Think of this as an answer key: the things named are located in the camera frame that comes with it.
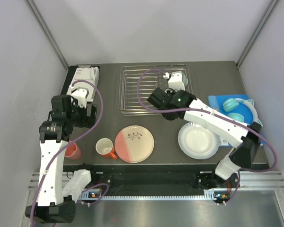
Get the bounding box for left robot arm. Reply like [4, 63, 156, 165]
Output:
[25, 95, 98, 226]

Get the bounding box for pink cream floral plate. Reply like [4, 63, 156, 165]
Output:
[114, 125, 155, 164]

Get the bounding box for green ceramic bowl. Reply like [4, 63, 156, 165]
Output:
[171, 71, 188, 87]

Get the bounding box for pink plastic cup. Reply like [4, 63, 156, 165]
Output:
[64, 143, 81, 160]

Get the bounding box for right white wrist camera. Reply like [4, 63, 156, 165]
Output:
[163, 71, 188, 91]

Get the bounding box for aluminium rail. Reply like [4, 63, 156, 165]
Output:
[28, 171, 284, 191]

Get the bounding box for metal wire dish rack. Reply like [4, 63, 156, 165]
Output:
[119, 64, 193, 116]

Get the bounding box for white blue-rimmed plate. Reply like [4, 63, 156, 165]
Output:
[177, 122, 220, 160]

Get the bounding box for black tray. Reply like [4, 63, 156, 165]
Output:
[61, 65, 100, 95]

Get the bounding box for teal cat-ear headphones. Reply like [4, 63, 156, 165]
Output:
[222, 98, 263, 126]

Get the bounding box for orange white mug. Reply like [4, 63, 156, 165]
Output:
[95, 138, 117, 159]

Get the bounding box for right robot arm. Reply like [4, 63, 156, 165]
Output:
[147, 87, 262, 187]

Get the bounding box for blue folder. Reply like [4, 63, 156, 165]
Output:
[207, 94, 267, 148]

